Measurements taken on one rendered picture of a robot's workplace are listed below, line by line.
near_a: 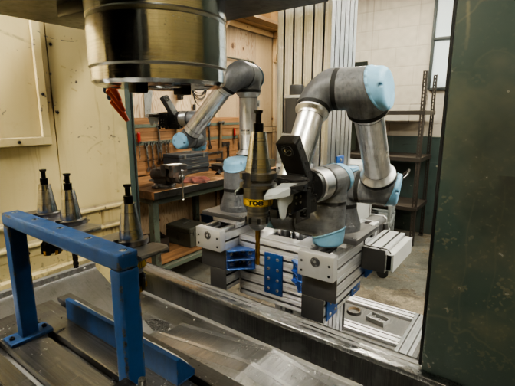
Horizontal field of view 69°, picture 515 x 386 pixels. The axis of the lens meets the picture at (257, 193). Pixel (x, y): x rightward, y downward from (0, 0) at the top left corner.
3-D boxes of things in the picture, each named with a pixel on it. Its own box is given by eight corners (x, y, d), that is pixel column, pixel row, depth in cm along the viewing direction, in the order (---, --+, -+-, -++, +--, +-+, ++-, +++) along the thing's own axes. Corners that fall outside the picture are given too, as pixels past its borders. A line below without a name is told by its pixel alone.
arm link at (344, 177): (355, 197, 91) (357, 162, 89) (336, 206, 82) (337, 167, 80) (326, 194, 95) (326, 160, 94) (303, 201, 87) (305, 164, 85)
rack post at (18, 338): (44, 324, 102) (31, 217, 96) (54, 331, 99) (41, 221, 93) (2, 341, 94) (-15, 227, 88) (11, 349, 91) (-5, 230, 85)
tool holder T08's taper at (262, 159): (239, 171, 64) (239, 131, 62) (256, 169, 67) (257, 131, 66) (260, 175, 61) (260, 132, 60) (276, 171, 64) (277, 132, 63)
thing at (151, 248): (155, 243, 73) (155, 240, 73) (174, 250, 70) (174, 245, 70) (124, 254, 68) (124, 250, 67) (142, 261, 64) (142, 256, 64)
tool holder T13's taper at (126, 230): (113, 237, 71) (111, 203, 70) (134, 232, 75) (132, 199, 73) (126, 243, 69) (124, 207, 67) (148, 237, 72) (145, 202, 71)
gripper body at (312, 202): (296, 224, 69) (326, 211, 79) (297, 178, 67) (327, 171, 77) (262, 217, 74) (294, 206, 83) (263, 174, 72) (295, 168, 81)
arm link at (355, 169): (330, 197, 148) (332, 162, 145) (365, 201, 142) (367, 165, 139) (319, 203, 138) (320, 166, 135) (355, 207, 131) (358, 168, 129)
